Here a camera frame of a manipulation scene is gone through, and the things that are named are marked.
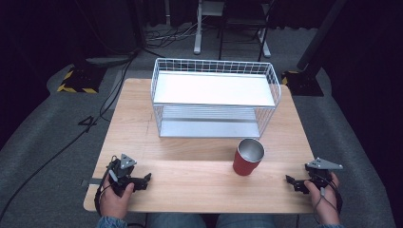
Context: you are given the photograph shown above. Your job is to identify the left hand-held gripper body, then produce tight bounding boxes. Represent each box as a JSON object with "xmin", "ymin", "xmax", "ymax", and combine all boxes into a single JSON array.
[{"xmin": 106, "ymin": 153, "xmax": 144, "ymax": 198}]

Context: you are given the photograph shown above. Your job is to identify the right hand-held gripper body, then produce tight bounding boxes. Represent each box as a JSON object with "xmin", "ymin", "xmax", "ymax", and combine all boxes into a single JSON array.
[{"xmin": 304, "ymin": 157, "xmax": 344, "ymax": 192}]

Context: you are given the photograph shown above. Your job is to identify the person's right hand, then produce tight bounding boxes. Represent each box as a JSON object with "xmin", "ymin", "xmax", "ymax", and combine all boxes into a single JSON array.
[{"xmin": 303, "ymin": 172, "xmax": 342, "ymax": 225}]

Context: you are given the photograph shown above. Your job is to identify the person's left hand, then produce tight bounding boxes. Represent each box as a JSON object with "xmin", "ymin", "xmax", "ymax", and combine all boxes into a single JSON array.
[{"xmin": 100, "ymin": 174, "xmax": 136, "ymax": 220}]

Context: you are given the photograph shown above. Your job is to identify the grey tape strip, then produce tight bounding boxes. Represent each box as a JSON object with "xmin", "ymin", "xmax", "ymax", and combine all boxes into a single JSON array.
[{"xmin": 80, "ymin": 178, "xmax": 105, "ymax": 187}]

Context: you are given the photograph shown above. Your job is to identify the person's left leg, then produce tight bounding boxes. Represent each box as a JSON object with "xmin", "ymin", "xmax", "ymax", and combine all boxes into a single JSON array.
[{"xmin": 145, "ymin": 213, "xmax": 207, "ymax": 228}]

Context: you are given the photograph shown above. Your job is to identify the person's leg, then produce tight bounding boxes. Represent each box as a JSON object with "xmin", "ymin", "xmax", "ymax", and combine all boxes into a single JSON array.
[
  {"xmin": 216, "ymin": 213, "xmax": 278, "ymax": 228},
  {"xmin": 145, "ymin": 213, "xmax": 207, "ymax": 228}
]

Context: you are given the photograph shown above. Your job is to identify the red metal cup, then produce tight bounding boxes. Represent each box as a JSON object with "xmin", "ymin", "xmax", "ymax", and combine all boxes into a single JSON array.
[{"xmin": 232, "ymin": 138, "xmax": 266, "ymax": 177}]

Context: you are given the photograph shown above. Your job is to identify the person's right leg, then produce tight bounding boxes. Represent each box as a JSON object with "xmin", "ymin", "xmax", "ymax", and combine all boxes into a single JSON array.
[{"xmin": 216, "ymin": 213, "xmax": 278, "ymax": 228}]

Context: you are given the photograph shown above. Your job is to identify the black yellow striped stand base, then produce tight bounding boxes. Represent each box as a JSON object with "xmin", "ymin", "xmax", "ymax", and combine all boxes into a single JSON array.
[
  {"xmin": 280, "ymin": 69, "xmax": 325, "ymax": 97},
  {"xmin": 56, "ymin": 64, "xmax": 108, "ymax": 95}
]

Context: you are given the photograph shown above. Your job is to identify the black slanted stand pole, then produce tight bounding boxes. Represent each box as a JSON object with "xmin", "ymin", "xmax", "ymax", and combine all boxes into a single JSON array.
[{"xmin": 296, "ymin": 0, "xmax": 349, "ymax": 72}]

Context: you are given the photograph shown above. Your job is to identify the right hand-held gripper cable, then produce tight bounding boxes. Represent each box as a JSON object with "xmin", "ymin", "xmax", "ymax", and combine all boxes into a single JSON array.
[{"xmin": 313, "ymin": 175, "xmax": 344, "ymax": 223}]

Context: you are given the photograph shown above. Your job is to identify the hand-held gripper cable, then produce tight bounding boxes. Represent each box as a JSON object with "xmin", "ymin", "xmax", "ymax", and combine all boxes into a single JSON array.
[
  {"xmin": 93, "ymin": 155, "xmax": 119, "ymax": 218},
  {"xmin": 313, "ymin": 175, "xmax": 344, "ymax": 223}
]

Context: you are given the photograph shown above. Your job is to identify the left hand-held gripper cable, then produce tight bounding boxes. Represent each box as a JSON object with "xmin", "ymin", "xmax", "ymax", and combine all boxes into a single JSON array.
[{"xmin": 93, "ymin": 155, "xmax": 119, "ymax": 218}]

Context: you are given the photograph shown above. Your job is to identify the long black floor cable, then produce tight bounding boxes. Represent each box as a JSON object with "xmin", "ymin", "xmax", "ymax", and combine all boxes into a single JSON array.
[{"xmin": 0, "ymin": 51, "xmax": 138, "ymax": 220}]

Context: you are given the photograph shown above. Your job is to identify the white wire shelf rack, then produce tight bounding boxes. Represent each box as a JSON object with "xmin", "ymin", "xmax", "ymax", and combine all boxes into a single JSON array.
[{"xmin": 150, "ymin": 57, "xmax": 282, "ymax": 140}]

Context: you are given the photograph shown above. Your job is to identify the bundle of floor cables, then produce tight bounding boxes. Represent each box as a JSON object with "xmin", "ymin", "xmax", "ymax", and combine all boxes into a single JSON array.
[{"xmin": 144, "ymin": 21, "xmax": 199, "ymax": 50}]

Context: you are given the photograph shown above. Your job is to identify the white desk frame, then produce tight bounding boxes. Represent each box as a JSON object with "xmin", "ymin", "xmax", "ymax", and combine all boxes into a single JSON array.
[{"xmin": 193, "ymin": 0, "xmax": 273, "ymax": 59}]

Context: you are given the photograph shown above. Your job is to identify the black metal chair frame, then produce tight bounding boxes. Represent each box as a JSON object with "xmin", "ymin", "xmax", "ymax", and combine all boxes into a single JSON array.
[{"xmin": 218, "ymin": 0, "xmax": 277, "ymax": 63}]

